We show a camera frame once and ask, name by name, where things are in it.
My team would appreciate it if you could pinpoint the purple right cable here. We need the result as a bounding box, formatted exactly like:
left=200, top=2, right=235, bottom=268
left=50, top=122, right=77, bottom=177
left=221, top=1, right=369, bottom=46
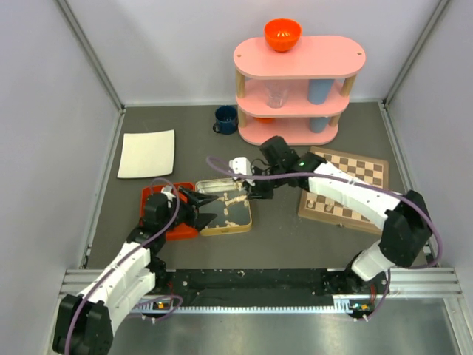
left=205, top=155, right=444, bottom=322

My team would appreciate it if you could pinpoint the clear glass cup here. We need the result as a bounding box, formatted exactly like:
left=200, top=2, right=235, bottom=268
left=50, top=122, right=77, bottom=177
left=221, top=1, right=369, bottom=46
left=265, top=81, right=289, bottom=109

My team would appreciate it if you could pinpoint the dark blue mug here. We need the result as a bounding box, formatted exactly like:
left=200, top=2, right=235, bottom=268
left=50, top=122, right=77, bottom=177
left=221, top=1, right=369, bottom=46
left=213, top=106, right=238, bottom=135

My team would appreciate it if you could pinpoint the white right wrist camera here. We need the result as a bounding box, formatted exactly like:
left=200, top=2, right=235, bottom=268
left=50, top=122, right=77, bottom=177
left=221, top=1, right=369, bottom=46
left=228, top=157, right=253, bottom=185

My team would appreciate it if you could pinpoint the pink three-tier shelf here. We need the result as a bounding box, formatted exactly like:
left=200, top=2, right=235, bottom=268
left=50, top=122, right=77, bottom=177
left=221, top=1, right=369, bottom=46
left=234, top=35, right=366, bottom=146

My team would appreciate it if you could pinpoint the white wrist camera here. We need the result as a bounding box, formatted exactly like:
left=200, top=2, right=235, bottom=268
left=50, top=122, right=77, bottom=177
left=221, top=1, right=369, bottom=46
left=160, top=185, right=176, bottom=201
left=228, top=157, right=253, bottom=185

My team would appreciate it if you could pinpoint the white bishop in tin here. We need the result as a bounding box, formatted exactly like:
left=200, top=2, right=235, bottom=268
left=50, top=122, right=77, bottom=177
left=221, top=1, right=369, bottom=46
left=225, top=195, right=247, bottom=206

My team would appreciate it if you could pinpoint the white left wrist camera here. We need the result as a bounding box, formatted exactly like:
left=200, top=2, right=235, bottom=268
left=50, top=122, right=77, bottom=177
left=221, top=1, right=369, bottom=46
left=160, top=185, right=176, bottom=201

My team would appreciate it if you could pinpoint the purple cable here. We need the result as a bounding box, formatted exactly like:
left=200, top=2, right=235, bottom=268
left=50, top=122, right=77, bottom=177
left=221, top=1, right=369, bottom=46
left=63, top=177, right=182, bottom=354
left=205, top=155, right=444, bottom=322

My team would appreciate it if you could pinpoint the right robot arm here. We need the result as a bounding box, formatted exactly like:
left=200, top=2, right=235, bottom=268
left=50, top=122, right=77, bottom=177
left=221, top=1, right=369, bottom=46
left=233, top=136, right=433, bottom=293

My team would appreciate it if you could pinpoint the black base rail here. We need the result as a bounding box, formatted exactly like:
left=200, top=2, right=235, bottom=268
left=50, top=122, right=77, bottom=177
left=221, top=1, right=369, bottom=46
left=152, top=268, right=386, bottom=305

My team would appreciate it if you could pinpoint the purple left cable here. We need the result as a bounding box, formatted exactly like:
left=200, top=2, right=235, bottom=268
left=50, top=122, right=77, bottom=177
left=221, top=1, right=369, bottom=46
left=63, top=177, right=182, bottom=354

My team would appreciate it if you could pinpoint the light blue lower cup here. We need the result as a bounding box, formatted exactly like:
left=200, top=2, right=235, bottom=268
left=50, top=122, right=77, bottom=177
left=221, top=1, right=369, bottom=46
left=309, top=117, right=330, bottom=133

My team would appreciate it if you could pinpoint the gold metal tin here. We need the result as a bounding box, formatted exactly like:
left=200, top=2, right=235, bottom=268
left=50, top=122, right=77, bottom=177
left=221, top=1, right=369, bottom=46
left=195, top=178, right=253, bottom=237

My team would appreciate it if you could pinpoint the grey cable duct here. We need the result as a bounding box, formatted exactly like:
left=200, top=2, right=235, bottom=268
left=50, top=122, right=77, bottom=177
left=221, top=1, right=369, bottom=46
left=131, top=296, right=375, bottom=318

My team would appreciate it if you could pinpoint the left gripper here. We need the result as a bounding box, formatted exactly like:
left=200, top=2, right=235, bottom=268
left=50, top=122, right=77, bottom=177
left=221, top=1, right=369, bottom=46
left=160, top=186, right=218, bottom=231

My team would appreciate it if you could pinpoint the white square plate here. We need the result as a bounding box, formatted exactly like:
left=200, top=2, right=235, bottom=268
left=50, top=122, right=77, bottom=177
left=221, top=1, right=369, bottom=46
left=117, top=129, right=175, bottom=179

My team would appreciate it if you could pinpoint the orange metal tin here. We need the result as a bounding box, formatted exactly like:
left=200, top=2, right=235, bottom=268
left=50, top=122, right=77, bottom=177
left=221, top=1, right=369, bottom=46
left=140, top=183, right=199, bottom=241

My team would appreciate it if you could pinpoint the orange plastic bowl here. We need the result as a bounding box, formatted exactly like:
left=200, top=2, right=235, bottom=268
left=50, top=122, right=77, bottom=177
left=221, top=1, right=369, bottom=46
left=264, top=18, right=302, bottom=53

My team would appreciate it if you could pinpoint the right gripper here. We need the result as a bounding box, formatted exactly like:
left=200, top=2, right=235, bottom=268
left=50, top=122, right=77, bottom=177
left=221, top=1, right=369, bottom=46
left=243, top=164, right=287, bottom=200

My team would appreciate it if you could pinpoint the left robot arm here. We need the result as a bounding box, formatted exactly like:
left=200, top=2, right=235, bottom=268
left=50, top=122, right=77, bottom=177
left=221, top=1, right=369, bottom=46
left=52, top=183, right=218, bottom=354

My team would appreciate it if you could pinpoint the wooden chess board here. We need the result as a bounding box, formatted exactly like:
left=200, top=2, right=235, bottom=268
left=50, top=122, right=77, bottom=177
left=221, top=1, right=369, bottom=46
left=297, top=146, right=389, bottom=236

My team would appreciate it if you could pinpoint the light blue cup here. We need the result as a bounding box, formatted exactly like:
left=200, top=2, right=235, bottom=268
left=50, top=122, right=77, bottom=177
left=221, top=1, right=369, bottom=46
left=309, top=117, right=330, bottom=133
left=307, top=79, right=334, bottom=105

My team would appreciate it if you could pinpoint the small orange bowl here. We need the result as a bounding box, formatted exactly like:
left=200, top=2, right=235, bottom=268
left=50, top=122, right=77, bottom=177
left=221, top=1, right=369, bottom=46
left=254, top=118, right=275, bottom=124

